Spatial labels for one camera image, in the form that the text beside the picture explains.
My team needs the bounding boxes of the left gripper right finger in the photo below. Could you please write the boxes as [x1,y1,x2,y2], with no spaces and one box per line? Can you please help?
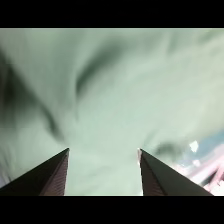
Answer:
[138,148,213,197]

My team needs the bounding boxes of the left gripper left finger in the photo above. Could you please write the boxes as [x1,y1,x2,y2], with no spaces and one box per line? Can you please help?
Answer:
[0,147,71,197]

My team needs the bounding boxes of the pale green garment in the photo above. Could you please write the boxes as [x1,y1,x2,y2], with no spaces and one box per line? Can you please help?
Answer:
[0,28,224,197]

